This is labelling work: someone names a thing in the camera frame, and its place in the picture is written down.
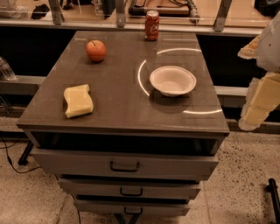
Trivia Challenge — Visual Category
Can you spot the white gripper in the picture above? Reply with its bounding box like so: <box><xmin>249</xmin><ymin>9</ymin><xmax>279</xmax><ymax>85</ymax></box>
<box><xmin>237</xmin><ymin>11</ymin><xmax>280</xmax><ymax>131</ymax></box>

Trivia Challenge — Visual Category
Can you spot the red apple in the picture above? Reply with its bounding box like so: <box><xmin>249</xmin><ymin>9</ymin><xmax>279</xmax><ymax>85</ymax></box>
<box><xmin>86</xmin><ymin>40</ymin><xmax>107</xmax><ymax>62</ymax></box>

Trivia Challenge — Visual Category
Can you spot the white paper bowl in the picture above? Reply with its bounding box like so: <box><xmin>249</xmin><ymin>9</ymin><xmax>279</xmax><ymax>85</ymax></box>
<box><xmin>150</xmin><ymin>66</ymin><xmax>197</xmax><ymax>97</ymax></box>

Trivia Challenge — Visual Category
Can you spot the red soda can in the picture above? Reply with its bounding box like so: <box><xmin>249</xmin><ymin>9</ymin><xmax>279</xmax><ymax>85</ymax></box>
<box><xmin>144</xmin><ymin>10</ymin><xmax>159</xmax><ymax>41</ymax></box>

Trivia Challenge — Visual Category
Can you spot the middle grey drawer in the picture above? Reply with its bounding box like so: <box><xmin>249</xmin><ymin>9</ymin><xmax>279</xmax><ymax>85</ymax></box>
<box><xmin>58</xmin><ymin>178</ymin><xmax>200</xmax><ymax>200</ymax></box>

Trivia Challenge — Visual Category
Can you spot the grey drawer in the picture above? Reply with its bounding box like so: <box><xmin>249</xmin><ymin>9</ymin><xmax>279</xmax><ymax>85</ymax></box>
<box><xmin>58</xmin><ymin>178</ymin><xmax>200</xmax><ymax>200</ymax></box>
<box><xmin>32</xmin><ymin>148</ymin><xmax>218</xmax><ymax>181</ymax></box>
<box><xmin>74</xmin><ymin>199</ymin><xmax>190</xmax><ymax>216</ymax></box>

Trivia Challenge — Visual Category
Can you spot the grey drawer cabinet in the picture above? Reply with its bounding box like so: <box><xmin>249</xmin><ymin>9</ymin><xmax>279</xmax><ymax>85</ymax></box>
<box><xmin>16</xmin><ymin>30</ymin><xmax>231</xmax><ymax>224</ymax></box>

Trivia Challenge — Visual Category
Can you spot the bottom grey drawer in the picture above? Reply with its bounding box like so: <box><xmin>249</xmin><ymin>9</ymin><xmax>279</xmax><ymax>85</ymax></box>
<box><xmin>74</xmin><ymin>199</ymin><xmax>190</xmax><ymax>216</ymax></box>

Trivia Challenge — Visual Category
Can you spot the yellow sponge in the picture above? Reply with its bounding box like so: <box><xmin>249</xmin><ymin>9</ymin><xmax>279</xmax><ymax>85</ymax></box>
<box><xmin>64</xmin><ymin>84</ymin><xmax>94</xmax><ymax>118</ymax></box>

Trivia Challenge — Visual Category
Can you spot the top grey drawer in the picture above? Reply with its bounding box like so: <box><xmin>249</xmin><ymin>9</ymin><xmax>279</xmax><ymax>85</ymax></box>
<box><xmin>32</xmin><ymin>148</ymin><xmax>218</xmax><ymax>181</ymax></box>

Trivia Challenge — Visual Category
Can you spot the black stand leg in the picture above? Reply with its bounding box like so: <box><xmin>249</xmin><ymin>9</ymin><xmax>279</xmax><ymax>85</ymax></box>
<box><xmin>17</xmin><ymin>141</ymin><xmax>33</xmax><ymax>165</ymax></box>

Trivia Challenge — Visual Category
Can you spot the clear plastic object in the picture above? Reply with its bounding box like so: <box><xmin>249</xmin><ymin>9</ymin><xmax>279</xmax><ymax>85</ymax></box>
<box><xmin>0</xmin><ymin>57</ymin><xmax>17</xmax><ymax>81</ymax></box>

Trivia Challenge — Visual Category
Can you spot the black post right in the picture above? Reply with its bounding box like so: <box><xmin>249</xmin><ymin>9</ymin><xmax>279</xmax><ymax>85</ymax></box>
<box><xmin>268</xmin><ymin>178</ymin><xmax>280</xmax><ymax>224</ymax></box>

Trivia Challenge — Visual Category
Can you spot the black floor cable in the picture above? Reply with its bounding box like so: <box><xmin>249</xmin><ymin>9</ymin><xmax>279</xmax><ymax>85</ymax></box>
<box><xmin>0</xmin><ymin>136</ymin><xmax>42</xmax><ymax>175</ymax></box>

